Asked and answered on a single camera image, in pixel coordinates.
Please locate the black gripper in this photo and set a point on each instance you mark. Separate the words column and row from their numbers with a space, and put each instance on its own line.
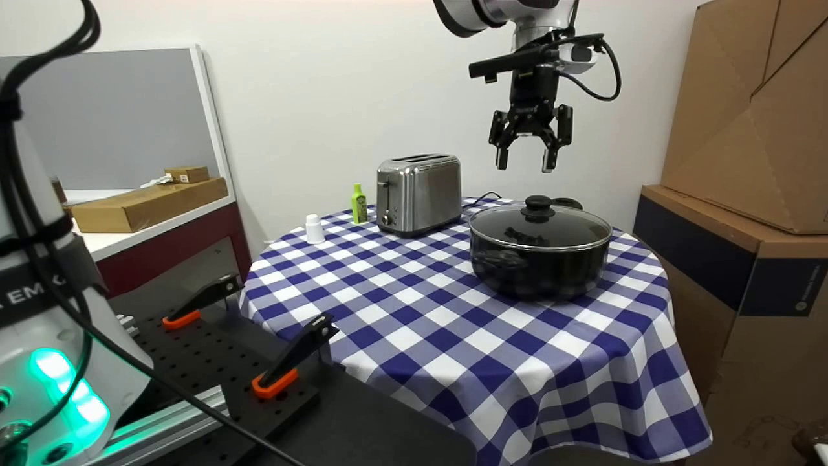
column 534, row 95

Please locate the glass lid with black knob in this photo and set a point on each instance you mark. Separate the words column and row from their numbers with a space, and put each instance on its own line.
column 539, row 225

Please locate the black cooking pot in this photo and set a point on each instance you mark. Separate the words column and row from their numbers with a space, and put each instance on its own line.
column 534, row 271

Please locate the silver two-slot toaster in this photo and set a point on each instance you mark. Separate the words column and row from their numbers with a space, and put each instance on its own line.
column 416, row 199

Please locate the small green bottle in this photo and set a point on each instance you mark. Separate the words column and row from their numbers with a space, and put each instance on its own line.
column 358, row 205

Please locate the blue white checkered tablecloth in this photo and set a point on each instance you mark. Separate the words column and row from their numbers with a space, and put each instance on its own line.
column 415, row 337

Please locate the small white cup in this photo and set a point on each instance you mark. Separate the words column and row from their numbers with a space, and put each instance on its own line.
column 314, row 232

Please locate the large brown cardboard box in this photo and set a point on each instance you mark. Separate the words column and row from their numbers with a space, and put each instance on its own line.
column 758, row 130

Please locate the brown crate with navy panel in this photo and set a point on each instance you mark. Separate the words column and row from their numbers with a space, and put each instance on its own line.
column 715, row 345

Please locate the cabinet with red side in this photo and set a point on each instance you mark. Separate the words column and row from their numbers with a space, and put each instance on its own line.
column 170, row 249

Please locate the black perforated breadboard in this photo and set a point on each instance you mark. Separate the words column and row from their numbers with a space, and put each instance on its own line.
column 224, row 364

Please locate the flat wooden box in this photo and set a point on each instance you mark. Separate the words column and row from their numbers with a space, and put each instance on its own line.
column 145, row 205

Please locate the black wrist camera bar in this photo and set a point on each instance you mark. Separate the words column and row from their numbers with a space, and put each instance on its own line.
column 499, row 63

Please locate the grey whiteboard with white frame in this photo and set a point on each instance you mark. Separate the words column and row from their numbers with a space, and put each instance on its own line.
column 129, row 121

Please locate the aluminium profile rail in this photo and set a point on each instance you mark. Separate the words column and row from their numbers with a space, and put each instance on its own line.
column 170, row 429

